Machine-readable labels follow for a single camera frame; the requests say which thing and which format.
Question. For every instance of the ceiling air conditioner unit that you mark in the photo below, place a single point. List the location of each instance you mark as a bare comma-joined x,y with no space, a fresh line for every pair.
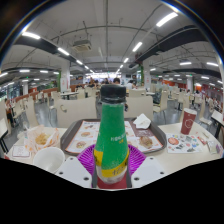
81,45

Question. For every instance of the person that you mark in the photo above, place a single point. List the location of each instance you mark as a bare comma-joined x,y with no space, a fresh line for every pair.
116,81
9,113

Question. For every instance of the crumpled white napkin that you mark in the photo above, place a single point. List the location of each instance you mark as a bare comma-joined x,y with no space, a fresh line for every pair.
142,121

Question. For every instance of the beige table black pedestal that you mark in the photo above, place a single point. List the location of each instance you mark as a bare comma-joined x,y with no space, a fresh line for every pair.
2,128
218,117

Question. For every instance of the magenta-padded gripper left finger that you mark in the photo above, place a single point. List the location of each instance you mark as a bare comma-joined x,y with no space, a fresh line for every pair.
74,171

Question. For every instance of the group of ceiling lights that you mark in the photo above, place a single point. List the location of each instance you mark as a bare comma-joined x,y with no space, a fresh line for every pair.
166,19

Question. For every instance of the dark brown food tray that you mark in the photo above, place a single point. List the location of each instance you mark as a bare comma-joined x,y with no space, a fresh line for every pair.
67,135

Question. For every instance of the group of beige chairs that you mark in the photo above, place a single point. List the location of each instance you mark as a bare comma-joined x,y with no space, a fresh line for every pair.
30,111

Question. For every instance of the red paper cup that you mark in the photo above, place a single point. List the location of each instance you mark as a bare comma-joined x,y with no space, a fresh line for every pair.
188,121

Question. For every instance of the clear plastic packet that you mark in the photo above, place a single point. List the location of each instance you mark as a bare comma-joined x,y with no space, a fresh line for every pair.
213,147

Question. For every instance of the white printed paper card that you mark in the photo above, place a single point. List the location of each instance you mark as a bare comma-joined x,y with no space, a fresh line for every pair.
21,151

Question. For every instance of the colourful sticker flyer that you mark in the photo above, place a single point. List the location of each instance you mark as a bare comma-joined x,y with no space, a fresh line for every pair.
183,144

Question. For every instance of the white polka dot mug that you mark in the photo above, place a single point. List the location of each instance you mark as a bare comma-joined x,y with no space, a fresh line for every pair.
48,160

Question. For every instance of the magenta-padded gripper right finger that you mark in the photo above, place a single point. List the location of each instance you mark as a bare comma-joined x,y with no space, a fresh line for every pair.
149,171

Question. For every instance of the printed paper tray liner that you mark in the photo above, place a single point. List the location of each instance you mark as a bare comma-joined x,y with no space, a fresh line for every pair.
83,133

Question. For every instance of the beige wooden chair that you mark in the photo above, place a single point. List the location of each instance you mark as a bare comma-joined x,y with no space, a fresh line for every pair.
76,111
140,107

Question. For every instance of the small red sauce packet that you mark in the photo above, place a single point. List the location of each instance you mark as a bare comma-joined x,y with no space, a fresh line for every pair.
202,140

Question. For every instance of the green drink bottle black cap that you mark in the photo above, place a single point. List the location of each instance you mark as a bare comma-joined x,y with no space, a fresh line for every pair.
111,140

